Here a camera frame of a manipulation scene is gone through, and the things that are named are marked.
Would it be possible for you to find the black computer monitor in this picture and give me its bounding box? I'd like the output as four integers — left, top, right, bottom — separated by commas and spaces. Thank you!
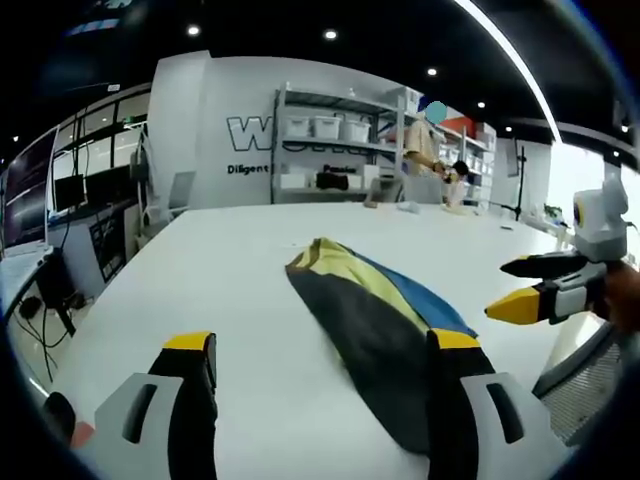
53, 174, 87, 213

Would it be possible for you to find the large dark display screen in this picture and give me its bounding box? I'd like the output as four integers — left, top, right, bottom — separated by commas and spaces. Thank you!
0, 128, 60, 248

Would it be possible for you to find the white side desk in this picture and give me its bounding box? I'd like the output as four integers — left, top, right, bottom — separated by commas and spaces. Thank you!
0, 243, 57, 321

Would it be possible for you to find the white shelf with boxes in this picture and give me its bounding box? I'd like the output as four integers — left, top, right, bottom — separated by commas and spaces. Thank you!
439, 119, 497, 205

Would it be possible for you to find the black yellow blue garment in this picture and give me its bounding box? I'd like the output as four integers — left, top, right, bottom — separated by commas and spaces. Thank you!
284, 236, 481, 456

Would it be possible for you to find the white floor stand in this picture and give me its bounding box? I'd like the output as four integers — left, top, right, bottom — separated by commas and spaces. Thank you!
129, 123, 153, 227

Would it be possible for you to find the grey metal shelving unit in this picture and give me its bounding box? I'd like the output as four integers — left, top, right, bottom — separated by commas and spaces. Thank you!
271, 81, 417, 205

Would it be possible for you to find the white storage bin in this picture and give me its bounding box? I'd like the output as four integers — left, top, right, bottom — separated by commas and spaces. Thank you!
340, 119, 372, 142
284, 116, 314, 137
311, 116, 344, 139

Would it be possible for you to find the long ceiling light strip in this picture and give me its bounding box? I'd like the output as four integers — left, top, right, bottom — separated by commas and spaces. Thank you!
453, 0, 563, 146

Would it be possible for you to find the black tripod stand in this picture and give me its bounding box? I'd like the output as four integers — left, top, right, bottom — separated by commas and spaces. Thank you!
492, 144, 532, 222

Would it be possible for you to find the black bag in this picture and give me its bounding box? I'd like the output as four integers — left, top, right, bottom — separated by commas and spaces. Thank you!
315, 172, 349, 192

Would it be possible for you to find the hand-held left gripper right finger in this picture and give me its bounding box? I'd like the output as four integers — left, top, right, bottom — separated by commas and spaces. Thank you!
424, 328, 552, 480

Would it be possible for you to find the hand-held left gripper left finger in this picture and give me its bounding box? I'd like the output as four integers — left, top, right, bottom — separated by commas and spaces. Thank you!
94, 330, 220, 480

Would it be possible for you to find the person's right hand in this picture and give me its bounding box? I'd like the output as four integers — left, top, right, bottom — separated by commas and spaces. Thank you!
588, 258, 640, 334

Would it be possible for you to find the grey mesh office chair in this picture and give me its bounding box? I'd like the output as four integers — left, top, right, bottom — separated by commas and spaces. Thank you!
531, 319, 632, 447

